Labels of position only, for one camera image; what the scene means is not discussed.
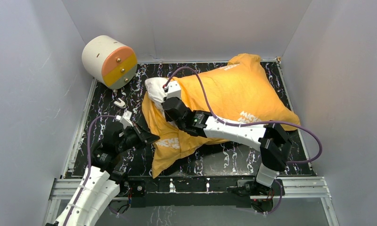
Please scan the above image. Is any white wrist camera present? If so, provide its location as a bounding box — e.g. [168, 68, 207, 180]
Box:
[115, 110, 133, 129]
[163, 81, 181, 101]

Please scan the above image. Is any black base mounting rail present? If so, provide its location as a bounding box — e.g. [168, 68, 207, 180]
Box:
[128, 176, 258, 208]

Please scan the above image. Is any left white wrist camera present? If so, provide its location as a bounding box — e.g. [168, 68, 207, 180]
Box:
[115, 110, 133, 129]

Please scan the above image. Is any white cylinder drawer unit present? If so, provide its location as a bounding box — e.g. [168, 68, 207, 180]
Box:
[82, 35, 138, 89]

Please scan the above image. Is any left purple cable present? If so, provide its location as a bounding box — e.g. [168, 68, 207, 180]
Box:
[60, 114, 118, 226]

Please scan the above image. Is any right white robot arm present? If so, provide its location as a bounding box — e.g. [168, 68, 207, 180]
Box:
[162, 97, 292, 195]

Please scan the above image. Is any small white clip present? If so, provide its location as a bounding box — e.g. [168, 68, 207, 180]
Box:
[114, 98, 126, 109]

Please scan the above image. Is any aluminium frame rail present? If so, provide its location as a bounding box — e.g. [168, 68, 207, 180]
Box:
[49, 176, 331, 200]

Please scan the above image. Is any white pillow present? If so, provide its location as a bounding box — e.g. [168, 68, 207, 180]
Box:
[145, 77, 168, 114]

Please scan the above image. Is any blue and yellow pillowcase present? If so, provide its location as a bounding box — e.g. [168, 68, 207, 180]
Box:
[142, 53, 300, 178]

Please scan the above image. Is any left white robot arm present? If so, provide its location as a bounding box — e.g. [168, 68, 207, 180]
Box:
[46, 121, 160, 226]

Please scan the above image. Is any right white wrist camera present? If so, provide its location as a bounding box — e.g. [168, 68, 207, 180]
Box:
[163, 81, 181, 101]

